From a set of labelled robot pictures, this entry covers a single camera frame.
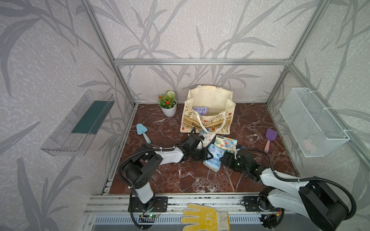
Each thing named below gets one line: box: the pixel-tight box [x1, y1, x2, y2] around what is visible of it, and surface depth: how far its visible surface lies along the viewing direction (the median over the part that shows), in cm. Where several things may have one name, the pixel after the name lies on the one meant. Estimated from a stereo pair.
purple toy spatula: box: [264, 128, 278, 153], surface depth 102 cm
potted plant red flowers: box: [157, 90, 178, 118], surface depth 105 cm
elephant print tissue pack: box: [214, 134, 238, 154], surface depth 93 cm
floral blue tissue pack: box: [198, 128, 217, 148], surface depth 95 cm
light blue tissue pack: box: [202, 143, 225, 173], surface depth 86 cm
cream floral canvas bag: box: [179, 85, 237, 135], surface depth 96 cm
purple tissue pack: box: [193, 107, 208, 116], surface depth 98 cm
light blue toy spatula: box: [136, 123, 152, 145], surface depth 106 cm
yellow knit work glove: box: [181, 203, 231, 231], surface depth 71 cm
